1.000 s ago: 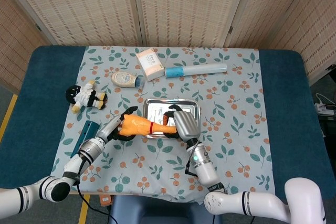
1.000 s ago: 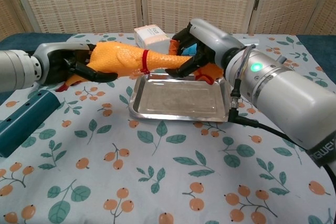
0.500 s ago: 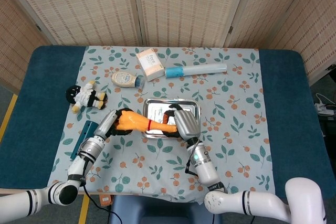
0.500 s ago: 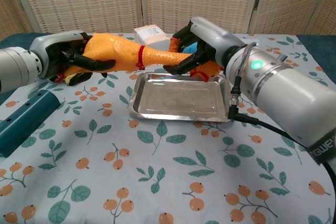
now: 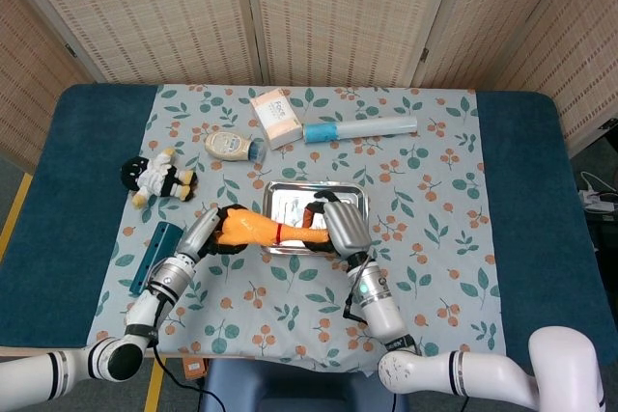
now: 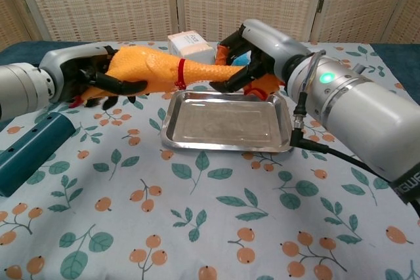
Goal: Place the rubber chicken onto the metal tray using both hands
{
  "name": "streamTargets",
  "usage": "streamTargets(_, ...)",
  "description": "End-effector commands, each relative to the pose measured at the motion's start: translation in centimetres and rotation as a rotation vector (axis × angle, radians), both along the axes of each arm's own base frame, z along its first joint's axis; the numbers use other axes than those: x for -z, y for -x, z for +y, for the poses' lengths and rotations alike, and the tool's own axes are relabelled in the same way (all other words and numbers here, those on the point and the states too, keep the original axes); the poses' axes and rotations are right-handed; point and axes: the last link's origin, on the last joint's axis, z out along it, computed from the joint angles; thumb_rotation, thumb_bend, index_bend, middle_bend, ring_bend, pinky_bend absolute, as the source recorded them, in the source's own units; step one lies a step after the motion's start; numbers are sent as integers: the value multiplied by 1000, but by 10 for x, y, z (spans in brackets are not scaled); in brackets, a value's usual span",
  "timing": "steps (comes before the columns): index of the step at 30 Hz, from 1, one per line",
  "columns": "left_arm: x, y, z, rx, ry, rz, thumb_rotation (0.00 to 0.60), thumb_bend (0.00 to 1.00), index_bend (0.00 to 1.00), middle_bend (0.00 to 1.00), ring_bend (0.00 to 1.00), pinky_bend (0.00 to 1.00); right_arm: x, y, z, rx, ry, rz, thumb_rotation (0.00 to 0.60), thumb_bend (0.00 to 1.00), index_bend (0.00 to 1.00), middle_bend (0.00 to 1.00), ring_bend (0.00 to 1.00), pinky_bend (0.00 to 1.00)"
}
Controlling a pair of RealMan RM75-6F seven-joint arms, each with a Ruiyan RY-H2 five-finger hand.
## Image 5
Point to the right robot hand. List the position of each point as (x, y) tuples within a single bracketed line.
[(347, 228)]

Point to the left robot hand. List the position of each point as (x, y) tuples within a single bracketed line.
[(198, 233)]

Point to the yellow rubber chicken toy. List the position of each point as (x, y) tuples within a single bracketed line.
[(251, 228)]

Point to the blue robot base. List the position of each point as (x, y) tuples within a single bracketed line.
[(289, 388)]

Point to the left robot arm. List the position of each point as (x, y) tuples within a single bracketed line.
[(164, 282)]

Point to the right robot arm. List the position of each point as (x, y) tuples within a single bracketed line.
[(381, 306)]

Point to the silver metal tray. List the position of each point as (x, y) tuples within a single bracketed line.
[(289, 200)]

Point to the cream bottle blue cap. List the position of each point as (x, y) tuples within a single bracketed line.
[(227, 145)]

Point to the teal curved plastic piece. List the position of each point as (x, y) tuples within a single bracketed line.
[(154, 253)]

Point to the black and white plush doll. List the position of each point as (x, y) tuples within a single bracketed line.
[(154, 178)]

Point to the floral print tablecloth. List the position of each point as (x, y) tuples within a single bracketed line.
[(299, 296)]

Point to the plastic wrap roll blue label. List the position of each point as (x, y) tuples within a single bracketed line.
[(376, 126)]

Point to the white cardboard box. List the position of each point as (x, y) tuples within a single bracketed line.
[(277, 118)]

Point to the small orange box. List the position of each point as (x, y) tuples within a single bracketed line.
[(194, 368)]

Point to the dark blue table cover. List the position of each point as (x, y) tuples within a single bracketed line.
[(58, 190)]

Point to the woven folding screen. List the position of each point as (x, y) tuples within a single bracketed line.
[(338, 11)]

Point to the white power strip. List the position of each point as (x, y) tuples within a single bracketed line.
[(596, 200)]

